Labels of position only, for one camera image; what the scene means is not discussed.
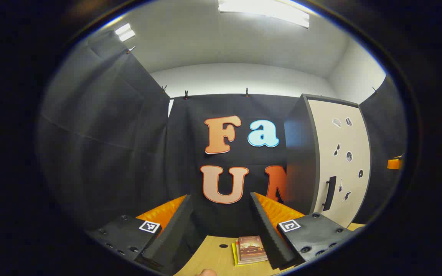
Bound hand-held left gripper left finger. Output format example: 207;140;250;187
86;194;195;274

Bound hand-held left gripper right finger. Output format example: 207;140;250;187
249;192;365;271

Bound black door handle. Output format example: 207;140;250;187
323;176;337;212

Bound grey cabinet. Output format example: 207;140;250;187
284;93;360;216

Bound yellow cover book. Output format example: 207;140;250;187
231;242;269;267

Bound black backdrop cloth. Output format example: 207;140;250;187
37;29;407;246

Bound large ceiling light panel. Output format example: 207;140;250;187
218;0;310;28

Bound small ceiling light panel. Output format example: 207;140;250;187
114;23;136;42

